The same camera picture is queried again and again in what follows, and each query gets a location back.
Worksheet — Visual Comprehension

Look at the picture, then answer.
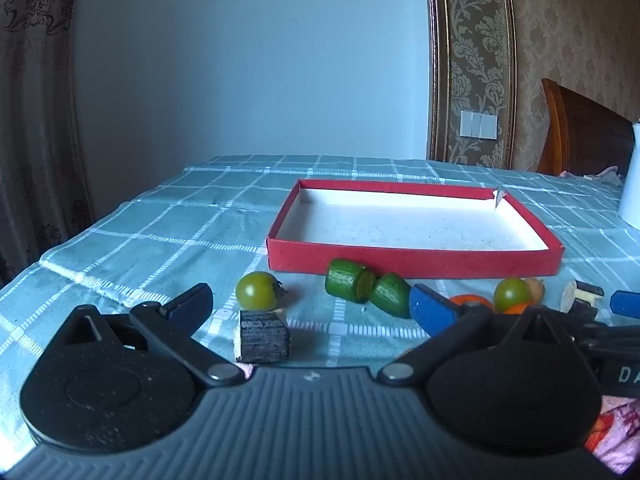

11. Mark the teal checked tablecloth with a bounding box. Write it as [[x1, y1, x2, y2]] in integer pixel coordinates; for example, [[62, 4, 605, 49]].
[[0, 155, 640, 461]]

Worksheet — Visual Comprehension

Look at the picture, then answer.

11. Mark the red shallow cardboard box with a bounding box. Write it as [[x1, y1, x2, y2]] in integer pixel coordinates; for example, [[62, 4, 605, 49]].
[[266, 178, 566, 278]]

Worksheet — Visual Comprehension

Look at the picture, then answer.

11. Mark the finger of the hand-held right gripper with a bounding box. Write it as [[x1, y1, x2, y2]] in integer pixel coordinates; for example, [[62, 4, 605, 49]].
[[610, 290, 640, 320]]

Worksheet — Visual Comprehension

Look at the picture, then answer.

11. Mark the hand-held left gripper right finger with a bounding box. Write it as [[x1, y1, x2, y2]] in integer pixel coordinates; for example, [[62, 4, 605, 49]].
[[377, 284, 578, 386]]

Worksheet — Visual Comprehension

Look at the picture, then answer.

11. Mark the green tomato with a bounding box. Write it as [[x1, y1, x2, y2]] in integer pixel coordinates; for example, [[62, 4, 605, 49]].
[[235, 271, 288, 312], [493, 277, 533, 311]]

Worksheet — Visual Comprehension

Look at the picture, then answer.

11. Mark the gold wall trim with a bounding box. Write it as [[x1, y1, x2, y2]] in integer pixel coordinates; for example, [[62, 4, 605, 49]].
[[424, 0, 517, 170]]

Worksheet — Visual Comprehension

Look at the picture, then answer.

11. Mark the pink floral cloth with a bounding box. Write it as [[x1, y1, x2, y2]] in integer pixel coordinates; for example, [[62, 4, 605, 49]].
[[585, 395, 640, 476]]

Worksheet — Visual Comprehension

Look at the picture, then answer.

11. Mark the brown wooden headboard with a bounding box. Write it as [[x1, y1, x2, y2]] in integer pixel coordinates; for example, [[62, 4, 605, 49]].
[[537, 78, 636, 177]]

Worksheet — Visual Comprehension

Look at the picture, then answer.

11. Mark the white wall switch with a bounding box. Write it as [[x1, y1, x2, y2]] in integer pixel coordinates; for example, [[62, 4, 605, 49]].
[[460, 110, 498, 140]]

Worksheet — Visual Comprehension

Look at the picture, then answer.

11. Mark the pink crumpled cloth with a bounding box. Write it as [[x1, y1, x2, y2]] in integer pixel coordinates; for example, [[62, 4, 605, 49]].
[[560, 166, 626, 181]]

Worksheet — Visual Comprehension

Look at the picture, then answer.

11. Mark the brown patterned curtain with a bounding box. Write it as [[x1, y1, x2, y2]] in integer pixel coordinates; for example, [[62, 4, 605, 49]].
[[0, 0, 96, 286]]

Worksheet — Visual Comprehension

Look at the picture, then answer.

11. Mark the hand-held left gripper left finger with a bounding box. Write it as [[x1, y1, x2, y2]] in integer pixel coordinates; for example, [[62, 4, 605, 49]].
[[50, 283, 246, 387]]

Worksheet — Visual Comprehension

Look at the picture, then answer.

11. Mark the green cucumber piece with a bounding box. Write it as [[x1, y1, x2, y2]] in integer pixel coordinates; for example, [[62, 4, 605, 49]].
[[325, 258, 377, 304], [370, 273, 413, 318]]

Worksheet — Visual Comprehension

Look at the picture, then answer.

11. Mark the tan round fruit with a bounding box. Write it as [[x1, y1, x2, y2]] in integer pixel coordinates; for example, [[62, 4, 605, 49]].
[[522, 277, 546, 306]]

